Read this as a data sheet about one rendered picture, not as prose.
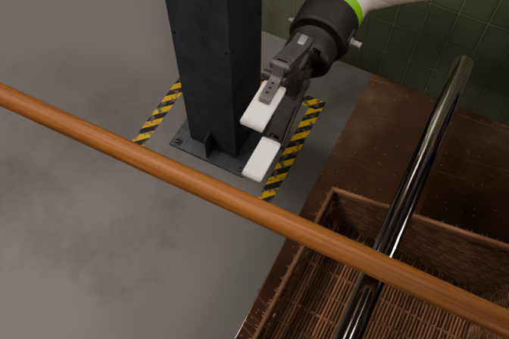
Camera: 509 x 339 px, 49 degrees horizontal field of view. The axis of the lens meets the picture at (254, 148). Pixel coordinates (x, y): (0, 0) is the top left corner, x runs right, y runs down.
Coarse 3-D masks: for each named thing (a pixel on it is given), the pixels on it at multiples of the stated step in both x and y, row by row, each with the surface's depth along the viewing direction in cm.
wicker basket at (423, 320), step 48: (336, 192) 120; (432, 240) 117; (480, 240) 107; (288, 288) 120; (384, 288) 124; (480, 288) 123; (288, 336) 118; (384, 336) 118; (432, 336) 119; (480, 336) 115
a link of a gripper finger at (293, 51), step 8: (296, 40) 73; (312, 40) 74; (288, 48) 71; (296, 48) 72; (304, 48) 72; (280, 56) 69; (288, 56) 69; (296, 56) 70; (272, 64) 68; (288, 64) 67; (288, 72) 68
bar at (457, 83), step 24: (456, 72) 81; (456, 96) 79; (432, 120) 77; (432, 144) 75; (408, 168) 74; (408, 192) 71; (408, 216) 70; (384, 240) 68; (360, 288) 65; (360, 312) 63; (336, 336) 62; (360, 336) 62
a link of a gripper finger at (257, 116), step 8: (264, 80) 70; (280, 88) 69; (256, 96) 68; (280, 96) 69; (256, 104) 68; (264, 104) 68; (272, 104) 68; (248, 112) 67; (256, 112) 67; (264, 112) 67; (272, 112) 67; (240, 120) 67; (248, 120) 67; (256, 120) 67; (264, 120) 67; (256, 128) 66
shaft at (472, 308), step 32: (0, 96) 75; (64, 128) 73; (96, 128) 72; (128, 160) 71; (160, 160) 70; (192, 192) 69; (224, 192) 67; (288, 224) 65; (352, 256) 63; (384, 256) 63; (416, 288) 62; (448, 288) 61; (480, 320) 60
